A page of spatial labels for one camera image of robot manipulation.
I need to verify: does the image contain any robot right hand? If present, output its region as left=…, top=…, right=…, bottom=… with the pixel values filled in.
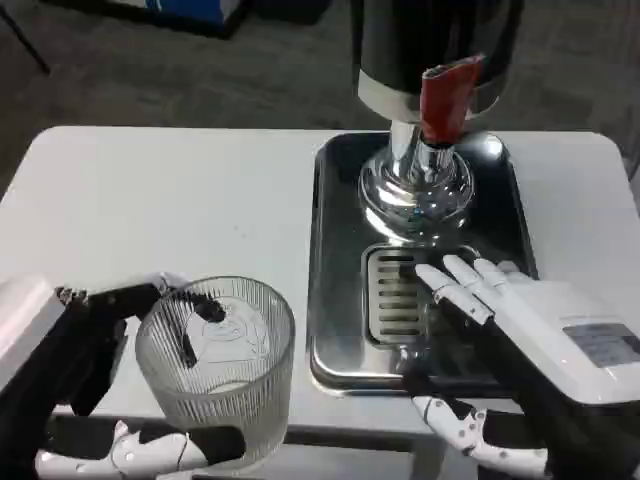
left=402, top=254, right=640, bottom=480

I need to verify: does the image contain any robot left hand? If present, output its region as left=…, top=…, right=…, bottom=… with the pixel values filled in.
left=0, top=272, right=247, bottom=480

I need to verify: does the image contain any clear ribbed glass cup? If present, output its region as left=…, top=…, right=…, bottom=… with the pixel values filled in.
left=134, top=275, right=296, bottom=459

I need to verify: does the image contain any steel drip grid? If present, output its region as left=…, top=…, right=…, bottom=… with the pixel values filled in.
left=360, top=243, right=482, bottom=350

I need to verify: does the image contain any steel tray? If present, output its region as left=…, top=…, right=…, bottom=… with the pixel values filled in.
left=307, top=130, right=541, bottom=397

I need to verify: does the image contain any red tap lever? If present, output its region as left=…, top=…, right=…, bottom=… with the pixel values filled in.
left=419, top=54, right=487, bottom=145

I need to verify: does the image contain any black slanted leg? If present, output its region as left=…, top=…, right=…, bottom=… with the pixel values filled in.
left=0, top=4, right=52, bottom=76

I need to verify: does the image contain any black steel drink dispenser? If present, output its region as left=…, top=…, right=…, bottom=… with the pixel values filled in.
left=349, top=0, right=524, bottom=246

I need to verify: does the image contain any blue and white box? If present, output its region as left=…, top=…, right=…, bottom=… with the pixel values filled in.
left=39, top=0, right=242, bottom=40

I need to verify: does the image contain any white table frame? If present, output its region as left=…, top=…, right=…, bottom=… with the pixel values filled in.
left=239, top=427, right=454, bottom=480

